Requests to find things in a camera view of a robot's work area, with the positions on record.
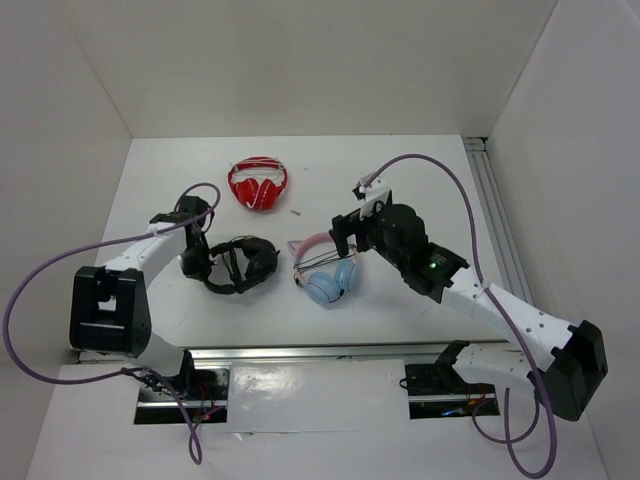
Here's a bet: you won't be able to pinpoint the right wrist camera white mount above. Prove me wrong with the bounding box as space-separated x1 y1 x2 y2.
352 173 392 220

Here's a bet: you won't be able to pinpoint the black headset with microphone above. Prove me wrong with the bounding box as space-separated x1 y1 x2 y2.
202 235 280 295

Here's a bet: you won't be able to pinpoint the purple cable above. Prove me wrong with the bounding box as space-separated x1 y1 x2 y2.
359 153 559 479
3 182 224 466

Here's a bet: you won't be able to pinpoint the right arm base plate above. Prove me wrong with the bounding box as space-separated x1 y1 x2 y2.
398 363 500 420

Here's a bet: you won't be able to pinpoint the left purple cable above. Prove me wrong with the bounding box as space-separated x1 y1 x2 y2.
3 182 224 466

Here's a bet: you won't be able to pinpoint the aluminium front rail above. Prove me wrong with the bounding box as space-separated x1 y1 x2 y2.
79 339 521 364

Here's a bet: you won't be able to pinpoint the pink blue cat-ear headphones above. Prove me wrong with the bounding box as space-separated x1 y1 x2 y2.
287 232 362 306

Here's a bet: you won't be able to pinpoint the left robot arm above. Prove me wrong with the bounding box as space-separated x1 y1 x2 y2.
69 196 211 399

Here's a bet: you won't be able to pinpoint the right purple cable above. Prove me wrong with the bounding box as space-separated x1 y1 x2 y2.
359 153 559 479

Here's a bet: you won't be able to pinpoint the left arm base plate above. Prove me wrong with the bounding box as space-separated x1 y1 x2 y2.
134 367 230 425

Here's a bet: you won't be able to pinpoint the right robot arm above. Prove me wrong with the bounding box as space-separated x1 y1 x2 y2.
330 203 608 421

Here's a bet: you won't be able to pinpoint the red headphones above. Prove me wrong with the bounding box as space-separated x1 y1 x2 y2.
227 156 288 211

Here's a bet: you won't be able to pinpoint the aluminium rail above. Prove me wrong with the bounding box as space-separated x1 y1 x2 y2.
79 339 521 364
462 137 533 303

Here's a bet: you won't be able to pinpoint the aluminium right side rail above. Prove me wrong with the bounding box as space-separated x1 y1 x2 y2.
462 137 533 303

